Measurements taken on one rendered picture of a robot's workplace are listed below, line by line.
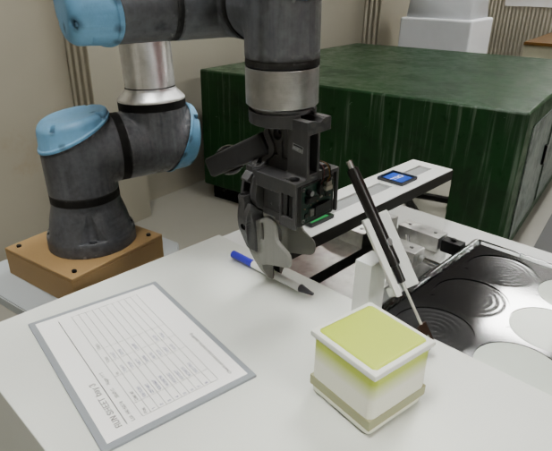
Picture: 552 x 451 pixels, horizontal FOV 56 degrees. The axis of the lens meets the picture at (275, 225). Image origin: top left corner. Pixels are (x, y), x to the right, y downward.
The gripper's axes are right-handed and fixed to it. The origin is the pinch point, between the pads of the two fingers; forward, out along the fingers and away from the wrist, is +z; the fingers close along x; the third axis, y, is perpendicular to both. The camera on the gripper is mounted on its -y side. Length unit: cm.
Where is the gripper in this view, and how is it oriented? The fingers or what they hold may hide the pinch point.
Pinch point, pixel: (270, 264)
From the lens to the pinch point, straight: 64.7
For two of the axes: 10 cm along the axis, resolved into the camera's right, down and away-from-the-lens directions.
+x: 7.0, -3.3, 6.4
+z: 0.1, 8.9, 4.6
